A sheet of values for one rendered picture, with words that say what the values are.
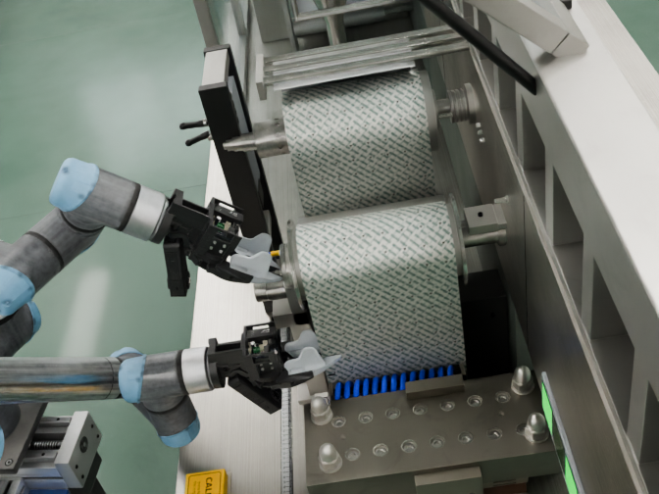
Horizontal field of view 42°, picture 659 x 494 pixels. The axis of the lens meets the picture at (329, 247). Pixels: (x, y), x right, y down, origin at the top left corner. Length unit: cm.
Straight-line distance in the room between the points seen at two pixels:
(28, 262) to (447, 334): 66
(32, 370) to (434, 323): 65
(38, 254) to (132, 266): 227
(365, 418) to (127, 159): 296
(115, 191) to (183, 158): 285
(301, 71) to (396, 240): 34
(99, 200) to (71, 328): 217
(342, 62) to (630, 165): 77
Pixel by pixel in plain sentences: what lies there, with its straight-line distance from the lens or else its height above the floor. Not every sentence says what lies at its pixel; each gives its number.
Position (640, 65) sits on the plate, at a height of 144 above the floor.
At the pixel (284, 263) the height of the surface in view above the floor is 128.
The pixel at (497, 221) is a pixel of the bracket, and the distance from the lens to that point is 133.
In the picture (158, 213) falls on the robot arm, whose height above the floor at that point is 143.
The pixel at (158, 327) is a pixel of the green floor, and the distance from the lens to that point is 323.
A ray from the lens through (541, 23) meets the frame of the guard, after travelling 95.
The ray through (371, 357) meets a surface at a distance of 143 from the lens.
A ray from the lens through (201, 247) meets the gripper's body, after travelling 127.
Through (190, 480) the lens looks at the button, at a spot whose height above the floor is 92.
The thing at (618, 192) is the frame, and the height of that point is 165.
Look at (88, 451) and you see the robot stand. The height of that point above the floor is 72.
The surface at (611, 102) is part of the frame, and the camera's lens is 90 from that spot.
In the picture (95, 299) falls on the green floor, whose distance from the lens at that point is 347.
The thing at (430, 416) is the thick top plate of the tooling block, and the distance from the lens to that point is 140.
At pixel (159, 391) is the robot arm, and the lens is 144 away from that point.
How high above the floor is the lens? 213
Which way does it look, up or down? 40 degrees down
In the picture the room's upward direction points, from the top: 13 degrees counter-clockwise
